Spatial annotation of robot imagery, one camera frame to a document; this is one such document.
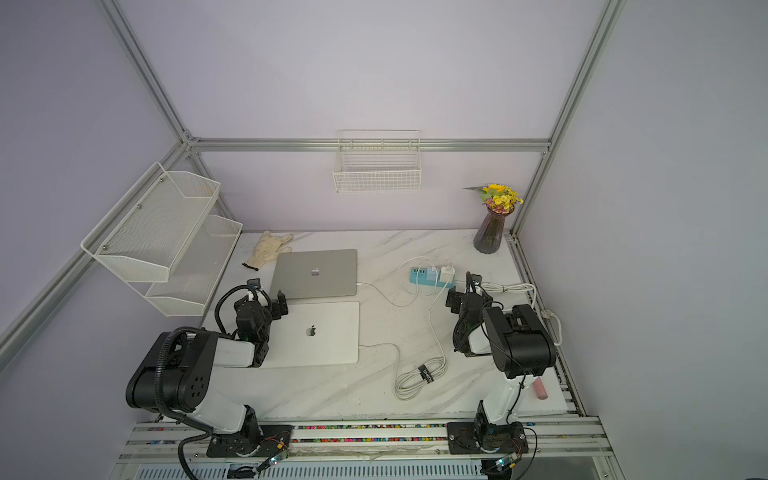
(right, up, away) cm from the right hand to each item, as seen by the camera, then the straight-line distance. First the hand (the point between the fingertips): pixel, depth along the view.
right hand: (470, 293), depth 99 cm
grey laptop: (-54, +6, +8) cm, 55 cm away
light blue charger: (-13, +6, 0) cm, 15 cm away
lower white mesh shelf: (-89, +6, -6) cm, 89 cm away
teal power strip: (-15, +4, +3) cm, 16 cm away
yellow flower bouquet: (+9, +32, -2) cm, 33 cm away
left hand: (-67, -1, -5) cm, 67 cm away
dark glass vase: (+10, +20, +10) cm, 25 cm away
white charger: (-8, +6, 0) cm, 10 cm away
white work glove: (-75, +15, +16) cm, 79 cm away
